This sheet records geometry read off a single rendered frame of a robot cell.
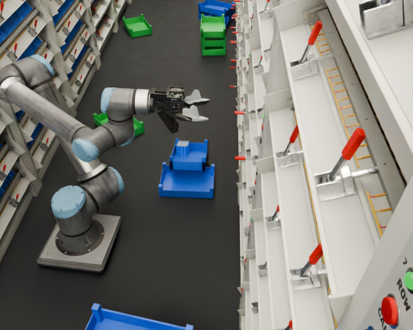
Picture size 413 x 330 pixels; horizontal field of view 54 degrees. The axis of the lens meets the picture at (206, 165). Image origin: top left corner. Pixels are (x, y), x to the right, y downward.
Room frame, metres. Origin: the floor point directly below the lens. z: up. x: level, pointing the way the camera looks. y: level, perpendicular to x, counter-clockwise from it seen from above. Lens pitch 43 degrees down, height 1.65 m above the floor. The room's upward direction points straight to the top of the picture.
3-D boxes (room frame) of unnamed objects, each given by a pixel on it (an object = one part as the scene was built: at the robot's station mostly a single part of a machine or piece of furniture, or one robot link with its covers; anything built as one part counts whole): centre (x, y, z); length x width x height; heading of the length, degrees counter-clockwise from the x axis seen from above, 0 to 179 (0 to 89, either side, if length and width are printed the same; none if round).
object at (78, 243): (1.19, 0.61, 0.13); 0.19 x 0.19 x 0.10
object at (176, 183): (1.62, 0.11, 0.04); 0.30 x 0.20 x 0.08; 88
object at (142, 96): (1.19, 0.22, 0.86); 0.10 x 0.05 x 0.09; 178
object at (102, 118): (2.15, 0.59, 0.04); 0.30 x 0.20 x 0.08; 42
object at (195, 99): (1.23, 0.04, 0.85); 0.09 x 0.03 x 0.06; 114
